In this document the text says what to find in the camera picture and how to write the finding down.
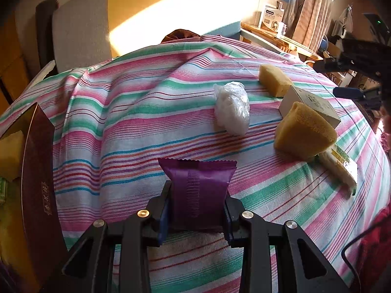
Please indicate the wooden side table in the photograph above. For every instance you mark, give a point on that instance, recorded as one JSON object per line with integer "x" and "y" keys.
{"x": 275, "y": 38}

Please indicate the striped brown curtain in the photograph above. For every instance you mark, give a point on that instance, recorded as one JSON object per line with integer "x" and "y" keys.
{"x": 311, "y": 12}

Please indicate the grey bed rail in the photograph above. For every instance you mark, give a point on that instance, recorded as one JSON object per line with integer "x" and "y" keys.
{"x": 259, "y": 42}

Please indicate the purple snack packet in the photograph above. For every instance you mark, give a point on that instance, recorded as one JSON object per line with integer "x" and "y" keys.
{"x": 198, "y": 189}

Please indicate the yellow sponge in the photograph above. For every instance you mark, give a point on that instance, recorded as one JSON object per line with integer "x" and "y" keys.
{"x": 273, "y": 79}
{"x": 302, "y": 131}

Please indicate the white foam board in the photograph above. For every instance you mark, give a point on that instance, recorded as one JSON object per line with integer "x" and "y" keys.
{"x": 45, "y": 70}

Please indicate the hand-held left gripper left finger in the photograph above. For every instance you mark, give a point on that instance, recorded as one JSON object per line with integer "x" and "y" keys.
{"x": 165, "y": 219}

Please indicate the gold tin box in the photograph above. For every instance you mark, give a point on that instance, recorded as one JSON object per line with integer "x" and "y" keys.
{"x": 39, "y": 189}

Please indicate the brown cloth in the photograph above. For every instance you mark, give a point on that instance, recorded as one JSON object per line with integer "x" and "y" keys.
{"x": 180, "y": 35}

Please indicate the cardboard box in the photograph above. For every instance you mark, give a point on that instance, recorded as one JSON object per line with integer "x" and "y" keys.
{"x": 334, "y": 49}

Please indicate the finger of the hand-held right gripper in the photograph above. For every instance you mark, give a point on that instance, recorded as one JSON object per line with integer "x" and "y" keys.
{"x": 348, "y": 93}
{"x": 328, "y": 65}

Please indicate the wooden wardrobe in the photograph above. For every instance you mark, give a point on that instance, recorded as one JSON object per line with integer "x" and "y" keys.
{"x": 12, "y": 67}

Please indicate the grey yellow blue mattress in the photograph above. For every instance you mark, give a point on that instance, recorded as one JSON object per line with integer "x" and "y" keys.
{"x": 79, "y": 27}

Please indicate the large white plastic bag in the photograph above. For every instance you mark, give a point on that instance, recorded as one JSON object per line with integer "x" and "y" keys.
{"x": 232, "y": 110}

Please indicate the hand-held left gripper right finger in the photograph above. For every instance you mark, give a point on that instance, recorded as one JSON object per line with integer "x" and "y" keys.
{"x": 229, "y": 232}

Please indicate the red cloth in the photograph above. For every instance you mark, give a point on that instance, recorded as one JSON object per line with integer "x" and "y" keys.
{"x": 375, "y": 250}

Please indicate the hanging grey garment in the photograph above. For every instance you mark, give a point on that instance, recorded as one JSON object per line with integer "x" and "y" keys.
{"x": 342, "y": 21}

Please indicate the white carton box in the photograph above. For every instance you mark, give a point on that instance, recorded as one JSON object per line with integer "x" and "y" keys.
{"x": 270, "y": 18}

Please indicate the green and white packet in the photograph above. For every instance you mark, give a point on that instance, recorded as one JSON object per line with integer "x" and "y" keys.
{"x": 342, "y": 168}

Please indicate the beige ointment box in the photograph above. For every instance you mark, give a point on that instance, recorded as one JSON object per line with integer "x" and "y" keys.
{"x": 317, "y": 103}

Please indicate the striped blanket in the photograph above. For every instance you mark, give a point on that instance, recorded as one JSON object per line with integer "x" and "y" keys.
{"x": 152, "y": 113}

